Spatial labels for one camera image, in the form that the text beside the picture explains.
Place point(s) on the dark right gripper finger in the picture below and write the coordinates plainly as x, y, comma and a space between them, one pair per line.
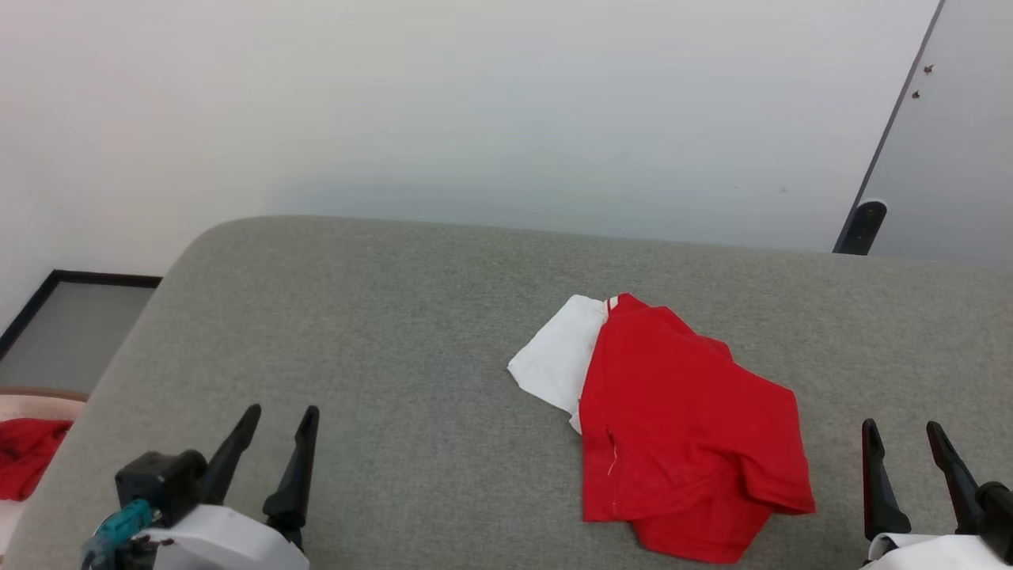
880, 499
959, 483

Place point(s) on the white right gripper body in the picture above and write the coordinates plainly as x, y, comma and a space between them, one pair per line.
934, 554

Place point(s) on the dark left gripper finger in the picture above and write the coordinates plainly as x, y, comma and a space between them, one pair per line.
229, 459
297, 483

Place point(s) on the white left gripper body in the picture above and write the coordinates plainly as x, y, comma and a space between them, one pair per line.
221, 542

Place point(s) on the red white basketball jersey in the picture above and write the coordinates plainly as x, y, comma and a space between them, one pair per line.
681, 427

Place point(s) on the grey fabric sofa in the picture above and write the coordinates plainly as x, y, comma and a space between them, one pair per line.
396, 356

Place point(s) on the pale laundry basket brown rim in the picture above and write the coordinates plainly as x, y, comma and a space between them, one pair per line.
43, 405

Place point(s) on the crumpled red cloth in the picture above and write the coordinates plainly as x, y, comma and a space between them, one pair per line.
28, 455

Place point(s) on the black skirting strip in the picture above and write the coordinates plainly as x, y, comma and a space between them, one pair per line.
103, 278

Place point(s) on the black rounded door stop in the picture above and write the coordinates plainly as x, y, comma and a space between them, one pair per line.
865, 226

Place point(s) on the grey door panel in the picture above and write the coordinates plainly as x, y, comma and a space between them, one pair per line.
957, 158

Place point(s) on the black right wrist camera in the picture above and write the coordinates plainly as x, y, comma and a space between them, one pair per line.
999, 514

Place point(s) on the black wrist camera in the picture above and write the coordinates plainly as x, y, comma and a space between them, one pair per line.
158, 479
999, 514

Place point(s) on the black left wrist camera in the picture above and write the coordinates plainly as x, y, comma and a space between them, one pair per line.
158, 479

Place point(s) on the black door frame strip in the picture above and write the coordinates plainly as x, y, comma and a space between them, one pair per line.
898, 111

